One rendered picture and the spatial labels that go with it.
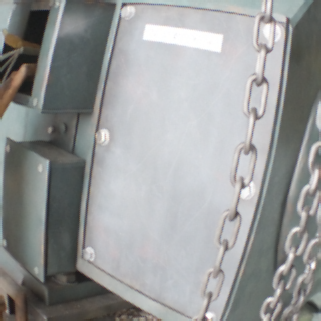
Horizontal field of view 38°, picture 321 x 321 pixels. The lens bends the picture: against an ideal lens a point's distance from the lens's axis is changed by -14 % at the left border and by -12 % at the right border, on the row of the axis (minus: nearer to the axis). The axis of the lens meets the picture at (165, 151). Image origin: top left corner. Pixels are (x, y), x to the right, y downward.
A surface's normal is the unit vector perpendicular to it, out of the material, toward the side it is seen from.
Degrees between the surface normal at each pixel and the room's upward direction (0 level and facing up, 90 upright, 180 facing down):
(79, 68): 90
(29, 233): 90
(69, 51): 90
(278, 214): 90
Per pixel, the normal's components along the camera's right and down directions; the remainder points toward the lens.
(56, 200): 0.73, 0.26
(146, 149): -0.66, 0.04
